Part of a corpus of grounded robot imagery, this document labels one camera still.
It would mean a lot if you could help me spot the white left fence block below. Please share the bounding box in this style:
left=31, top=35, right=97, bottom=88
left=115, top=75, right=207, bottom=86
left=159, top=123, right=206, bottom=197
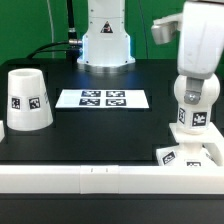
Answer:
left=0, top=120, right=5, bottom=142

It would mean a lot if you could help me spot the white lamp base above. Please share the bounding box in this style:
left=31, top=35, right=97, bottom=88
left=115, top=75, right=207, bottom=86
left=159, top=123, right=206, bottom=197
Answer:
left=156, top=123, right=224, bottom=167

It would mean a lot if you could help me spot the white lamp bulb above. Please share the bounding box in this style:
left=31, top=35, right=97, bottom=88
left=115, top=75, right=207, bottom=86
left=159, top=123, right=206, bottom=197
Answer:
left=174, top=74, right=220, bottom=134

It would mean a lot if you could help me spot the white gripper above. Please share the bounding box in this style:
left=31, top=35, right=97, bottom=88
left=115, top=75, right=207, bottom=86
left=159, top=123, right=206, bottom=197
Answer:
left=151, top=0, right=224, bottom=105

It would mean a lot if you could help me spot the white lamp shade cone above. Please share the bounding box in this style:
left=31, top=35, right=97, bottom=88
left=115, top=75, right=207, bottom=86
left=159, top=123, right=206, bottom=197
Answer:
left=7, top=68, right=53, bottom=131

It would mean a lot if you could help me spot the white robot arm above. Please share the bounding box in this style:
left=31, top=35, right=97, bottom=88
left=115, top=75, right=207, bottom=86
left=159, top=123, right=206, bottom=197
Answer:
left=78, top=0, right=224, bottom=105

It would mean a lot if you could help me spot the white front fence bar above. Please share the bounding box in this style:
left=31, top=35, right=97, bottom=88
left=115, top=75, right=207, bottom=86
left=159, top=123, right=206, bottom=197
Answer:
left=0, top=165, right=224, bottom=194

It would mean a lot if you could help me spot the white marker tag sheet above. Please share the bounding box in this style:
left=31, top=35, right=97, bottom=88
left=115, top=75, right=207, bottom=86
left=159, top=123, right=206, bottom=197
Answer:
left=56, top=89, right=149, bottom=109

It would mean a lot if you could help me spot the black cable with connector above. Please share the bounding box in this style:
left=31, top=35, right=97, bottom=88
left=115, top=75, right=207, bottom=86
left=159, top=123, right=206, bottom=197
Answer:
left=27, top=0, right=84, bottom=61

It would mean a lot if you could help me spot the thin grey cable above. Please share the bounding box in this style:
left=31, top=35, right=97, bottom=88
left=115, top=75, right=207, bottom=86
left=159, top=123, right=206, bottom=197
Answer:
left=46, top=0, right=56, bottom=58

